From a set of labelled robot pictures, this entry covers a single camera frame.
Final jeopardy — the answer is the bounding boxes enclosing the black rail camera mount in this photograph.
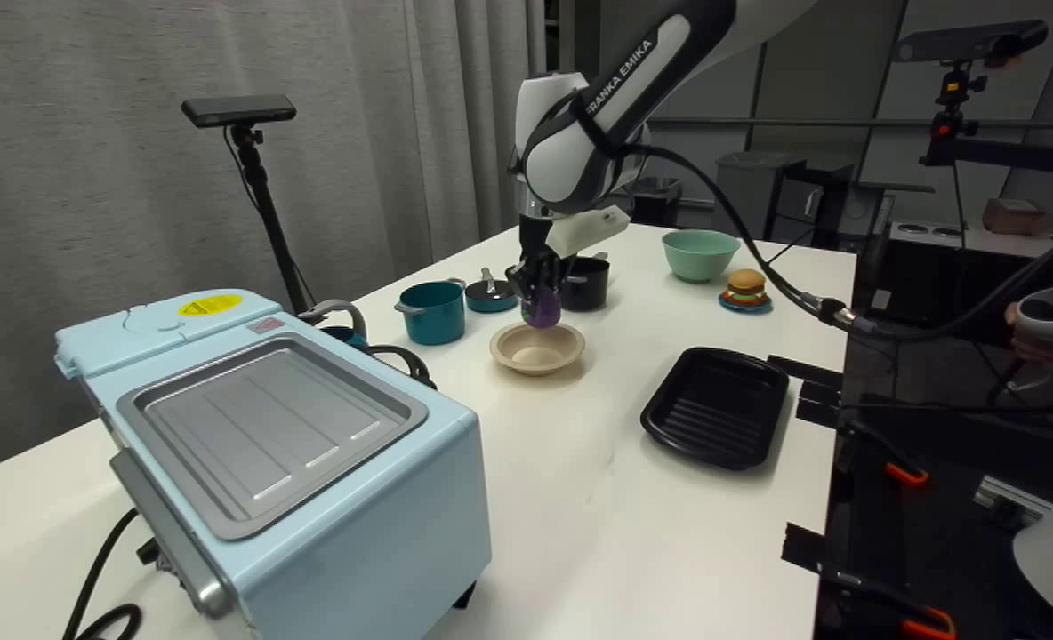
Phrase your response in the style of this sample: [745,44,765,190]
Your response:
[917,60,1053,198]

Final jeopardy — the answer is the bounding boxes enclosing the person's hand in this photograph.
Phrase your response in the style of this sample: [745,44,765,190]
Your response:
[1005,294,1053,377]

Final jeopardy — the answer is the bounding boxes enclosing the light blue toaster oven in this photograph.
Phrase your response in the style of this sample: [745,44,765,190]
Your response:
[54,285,495,640]

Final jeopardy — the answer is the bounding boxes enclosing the toy burger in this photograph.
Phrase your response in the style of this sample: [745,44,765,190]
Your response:
[721,268,772,304]

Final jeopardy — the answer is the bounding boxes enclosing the black camera on stand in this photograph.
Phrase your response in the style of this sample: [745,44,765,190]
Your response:
[178,92,299,133]

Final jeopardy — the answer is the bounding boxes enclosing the teal toy pot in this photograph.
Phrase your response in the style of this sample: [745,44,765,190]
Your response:
[395,278,469,349]

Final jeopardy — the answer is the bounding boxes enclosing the purple plush object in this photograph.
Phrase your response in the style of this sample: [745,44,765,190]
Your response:
[523,287,566,336]

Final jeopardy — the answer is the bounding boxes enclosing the black saucepan with grey handle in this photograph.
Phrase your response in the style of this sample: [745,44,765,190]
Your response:
[557,254,616,316]

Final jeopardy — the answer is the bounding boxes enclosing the black toaster power cable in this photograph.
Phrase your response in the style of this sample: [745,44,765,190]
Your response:
[57,509,150,640]

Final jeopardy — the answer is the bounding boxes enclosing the small teal saucer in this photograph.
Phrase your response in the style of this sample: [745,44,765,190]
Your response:
[715,287,778,316]

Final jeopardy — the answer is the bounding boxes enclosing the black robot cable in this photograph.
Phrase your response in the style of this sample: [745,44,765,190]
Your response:
[603,140,1053,349]

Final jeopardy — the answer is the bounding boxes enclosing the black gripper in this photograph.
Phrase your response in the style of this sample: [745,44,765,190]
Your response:
[514,210,571,325]

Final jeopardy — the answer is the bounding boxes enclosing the dark background cabinet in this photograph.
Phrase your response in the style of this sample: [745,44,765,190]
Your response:
[713,147,872,250]

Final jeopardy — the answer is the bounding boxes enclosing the black table strap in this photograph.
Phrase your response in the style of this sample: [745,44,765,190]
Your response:
[778,519,864,581]
[765,353,847,430]

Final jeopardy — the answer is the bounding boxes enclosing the black camera stand pole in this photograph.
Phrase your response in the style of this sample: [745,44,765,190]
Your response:
[225,120,317,320]

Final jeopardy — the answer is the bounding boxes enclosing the black camera on rail mount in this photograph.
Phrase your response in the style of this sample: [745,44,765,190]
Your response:
[890,14,1053,70]

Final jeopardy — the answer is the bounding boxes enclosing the mint green bowl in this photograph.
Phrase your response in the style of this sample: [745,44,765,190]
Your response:
[659,228,745,285]

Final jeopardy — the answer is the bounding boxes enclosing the black ridged baking tray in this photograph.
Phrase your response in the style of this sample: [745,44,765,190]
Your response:
[637,344,795,473]

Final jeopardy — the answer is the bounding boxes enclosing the grey curtain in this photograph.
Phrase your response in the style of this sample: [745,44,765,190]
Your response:
[0,0,552,480]

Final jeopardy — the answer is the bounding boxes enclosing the beige round plate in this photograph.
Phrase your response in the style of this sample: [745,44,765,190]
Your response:
[488,316,592,380]

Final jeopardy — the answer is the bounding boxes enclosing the orange clamp handle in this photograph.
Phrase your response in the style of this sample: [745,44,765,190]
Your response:
[879,454,935,496]
[897,604,962,640]

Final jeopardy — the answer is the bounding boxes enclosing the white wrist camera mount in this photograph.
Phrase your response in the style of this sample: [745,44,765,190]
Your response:
[542,203,635,265]

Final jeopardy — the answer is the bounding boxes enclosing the teal toy kettle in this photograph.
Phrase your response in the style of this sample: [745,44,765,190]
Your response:
[294,294,373,356]

